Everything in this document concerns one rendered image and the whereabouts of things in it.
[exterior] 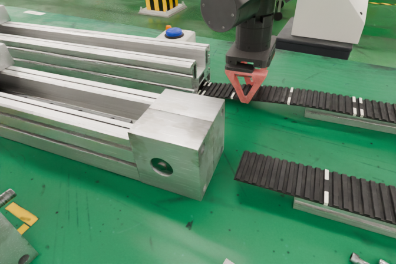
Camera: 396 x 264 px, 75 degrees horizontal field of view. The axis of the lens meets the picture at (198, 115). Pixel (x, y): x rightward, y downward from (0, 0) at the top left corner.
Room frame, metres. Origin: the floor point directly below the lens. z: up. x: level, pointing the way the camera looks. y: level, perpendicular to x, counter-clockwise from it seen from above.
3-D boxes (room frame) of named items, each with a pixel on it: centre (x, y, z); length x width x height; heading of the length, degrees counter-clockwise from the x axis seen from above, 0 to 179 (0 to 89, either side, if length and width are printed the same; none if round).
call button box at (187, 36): (0.61, 0.05, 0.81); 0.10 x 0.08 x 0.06; 156
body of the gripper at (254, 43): (0.41, -0.10, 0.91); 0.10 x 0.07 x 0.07; 156
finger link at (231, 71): (0.40, -0.09, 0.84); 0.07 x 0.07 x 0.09; 66
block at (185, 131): (0.27, 0.02, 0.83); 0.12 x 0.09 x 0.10; 156
